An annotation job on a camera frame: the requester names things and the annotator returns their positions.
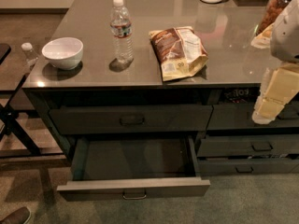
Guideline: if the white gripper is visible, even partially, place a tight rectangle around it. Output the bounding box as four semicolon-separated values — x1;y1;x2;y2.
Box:
251;63;299;125

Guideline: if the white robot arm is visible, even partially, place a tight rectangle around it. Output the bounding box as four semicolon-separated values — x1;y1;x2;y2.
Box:
251;0;299;125

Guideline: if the grey drawer cabinet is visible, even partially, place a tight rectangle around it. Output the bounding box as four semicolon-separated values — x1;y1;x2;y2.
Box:
21;0;299;202

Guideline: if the brown yellow snack bag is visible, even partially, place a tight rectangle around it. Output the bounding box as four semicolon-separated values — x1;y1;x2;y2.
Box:
149;26;208;81

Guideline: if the jar of nuts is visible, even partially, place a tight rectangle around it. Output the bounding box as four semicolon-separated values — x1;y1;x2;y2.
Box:
256;0;291;35

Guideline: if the clear plastic water bottle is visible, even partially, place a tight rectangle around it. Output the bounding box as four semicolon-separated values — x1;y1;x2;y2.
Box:
110;0;134;63

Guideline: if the white ceramic bowl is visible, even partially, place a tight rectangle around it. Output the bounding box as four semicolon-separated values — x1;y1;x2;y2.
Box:
42;37;83;70

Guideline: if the small bottle white cap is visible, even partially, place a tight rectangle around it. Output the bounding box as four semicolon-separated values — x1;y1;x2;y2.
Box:
21;43;39;67

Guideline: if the dark side table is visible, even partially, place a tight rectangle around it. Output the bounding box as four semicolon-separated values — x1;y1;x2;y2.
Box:
0;42;64;159

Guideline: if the brown shoe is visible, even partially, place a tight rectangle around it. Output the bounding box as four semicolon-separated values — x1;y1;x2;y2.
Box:
0;206;31;224

